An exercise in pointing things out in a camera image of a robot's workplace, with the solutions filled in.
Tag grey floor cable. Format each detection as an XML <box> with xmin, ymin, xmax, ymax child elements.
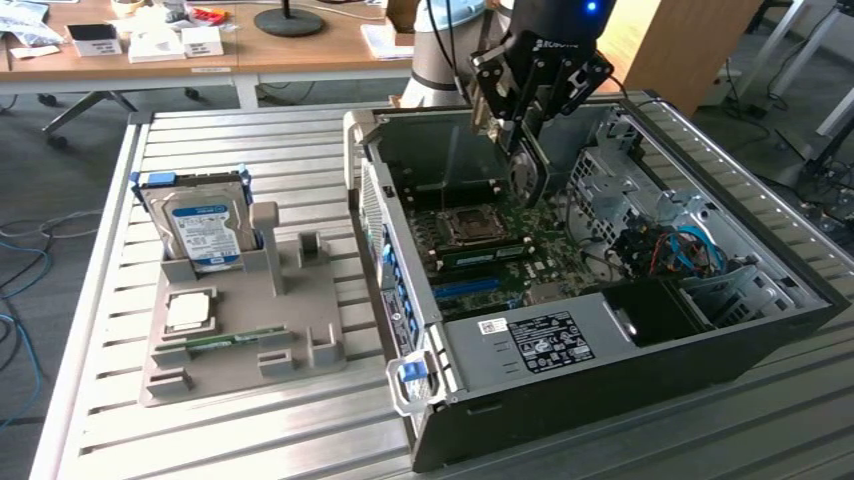
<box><xmin>0</xmin><ymin>208</ymin><xmax>105</xmax><ymax>241</ymax></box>

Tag white box with black opening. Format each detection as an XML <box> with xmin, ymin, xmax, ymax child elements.
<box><xmin>64</xmin><ymin>23</ymin><xmax>124</xmax><ymax>58</ymax></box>

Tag green RAM stick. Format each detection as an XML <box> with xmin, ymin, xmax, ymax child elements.
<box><xmin>156</xmin><ymin>327</ymin><xmax>285</xmax><ymax>354</ymax></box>

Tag blue floor cable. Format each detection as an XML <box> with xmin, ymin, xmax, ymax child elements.
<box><xmin>0</xmin><ymin>239</ymin><xmax>49</xmax><ymax>431</ymax></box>

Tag white table leg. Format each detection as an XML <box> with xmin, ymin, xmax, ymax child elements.
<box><xmin>816</xmin><ymin>87</ymin><xmax>854</xmax><ymax>137</ymax></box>

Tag chair base with castors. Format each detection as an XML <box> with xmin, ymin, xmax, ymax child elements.
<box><xmin>36</xmin><ymin>88</ymin><xmax>205</xmax><ymax>150</ymax></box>

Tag grey power supply unit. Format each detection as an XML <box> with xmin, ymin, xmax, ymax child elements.
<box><xmin>441</xmin><ymin>291</ymin><xmax>633</xmax><ymax>392</ymax></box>

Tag white power box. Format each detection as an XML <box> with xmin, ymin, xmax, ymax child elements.
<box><xmin>705</xmin><ymin>67</ymin><xmax>741</xmax><ymax>106</ymax></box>

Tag white labelled box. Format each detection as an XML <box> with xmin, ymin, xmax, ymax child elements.
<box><xmin>178</xmin><ymin>25</ymin><xmax>225</xmax><ymax>59</ymax></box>

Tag wooden cabinet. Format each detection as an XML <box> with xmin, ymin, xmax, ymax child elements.
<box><xmin>596</xmin><ymin>0</ymin><xmax>766</xmax><ymax>117</ymax></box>

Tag blue data wire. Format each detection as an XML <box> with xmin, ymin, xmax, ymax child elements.
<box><xmin>669</xmin><ymin>224</ymin><xmax>729</xmax><ymax>277</ymax></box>

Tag black round lamp base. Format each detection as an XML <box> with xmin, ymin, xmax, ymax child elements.
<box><xmin>250</xmin><ymin>0</ymin><xmax>328</xmax><ymax>38</ymax></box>

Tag open black PC case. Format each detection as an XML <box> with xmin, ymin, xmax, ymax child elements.
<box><xmin>340</xmin><ymin>97</ymin><xmax>852</xmax><ymax>474</ymax></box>

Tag blue expansion slot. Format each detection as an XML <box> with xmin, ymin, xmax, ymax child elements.
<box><xmin>432</xmin><ymin>278</ymin><xmax>500</xmax><ymax>301</ymax></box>

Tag RAM stick with white label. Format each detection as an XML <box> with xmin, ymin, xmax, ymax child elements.
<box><xmin>439</xmin><ymin>244</ymin><xmax>532</xmax><ymax>269</ymax></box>

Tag silver disk bay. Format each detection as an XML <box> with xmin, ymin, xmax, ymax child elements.
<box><xmin>679</xmin><ymin>264</ymin><xmax>799</xmax><ymax>329</ymax></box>

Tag silver CPU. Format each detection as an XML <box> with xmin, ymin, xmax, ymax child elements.
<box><xmin>162</xmin><ymin>293</ymin><xmax>212</xmax><ymax>334</ymax></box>

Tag grey parts rack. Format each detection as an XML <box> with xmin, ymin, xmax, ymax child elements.
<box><xmin>136</xmin><ymin>199</ymin><xmax>348</xmax><ymax>409</ymax></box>

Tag hard disk with blue caddy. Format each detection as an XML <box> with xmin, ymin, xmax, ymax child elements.
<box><xmin>129</xmin><ymin>167</ymin><xmax>265</xmax><ymax>274</ymax></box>

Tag red small object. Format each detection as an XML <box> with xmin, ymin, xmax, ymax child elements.
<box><xmin>190</xmin><ymin>6</ymin><xmax>232</xmax><ymax>27</ymax></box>

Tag white paper card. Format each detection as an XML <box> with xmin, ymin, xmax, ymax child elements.
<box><xmin>8</xmin><ymin>44</ymin><xmax>62</xmax><ymax>60</ymax></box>

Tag clear plastic bag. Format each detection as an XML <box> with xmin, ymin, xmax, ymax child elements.
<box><xmin>0</xmin><ymin>0</ymin><xmax>66</xmax><ymax>47</ymax></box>

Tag CPU socket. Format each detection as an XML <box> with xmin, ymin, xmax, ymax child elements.
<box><xmin>439</xmin><ymin>207</ymin><xmax>499</xmax><ymax>246</ymax></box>

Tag green motherboard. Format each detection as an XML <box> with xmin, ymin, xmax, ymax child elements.
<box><xmin>399</xmin><ymin>184</ymin><xmax>601</xmax><ymax>321</ymax></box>

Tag stack of papers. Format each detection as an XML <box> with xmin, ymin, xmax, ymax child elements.
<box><xmin>359</xmin><ymin>22</ymin><xmax>416</xmax><ymax>62</ymax></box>

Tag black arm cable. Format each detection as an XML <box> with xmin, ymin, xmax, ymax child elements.
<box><xmin>423</xmin><ymin>0</ymin><xmax>468</xmax><ymax>109</ymax></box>

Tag wooden desk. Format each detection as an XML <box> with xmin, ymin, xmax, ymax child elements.
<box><xmin>0</xmin><ymin>0</ymin><xmax>601</xmax><ymax>109</ymax></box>

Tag silver perforated drive cage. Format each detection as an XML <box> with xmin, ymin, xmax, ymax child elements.
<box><xmin>565</xmin><ymin>146</ymin><xmax>672</xmax><ymax>251</ymax></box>

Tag graphics card with metal bracket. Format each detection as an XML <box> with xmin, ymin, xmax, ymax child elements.
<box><xmin>468</xmin><ymin>82</ymin><xmax>553</xmax><ymax>211</ymax></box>

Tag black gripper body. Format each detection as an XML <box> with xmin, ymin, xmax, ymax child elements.
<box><xmin>504</xmin><ymin>0</ymin><xmax>617</xmax><ymax>60</ymax></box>

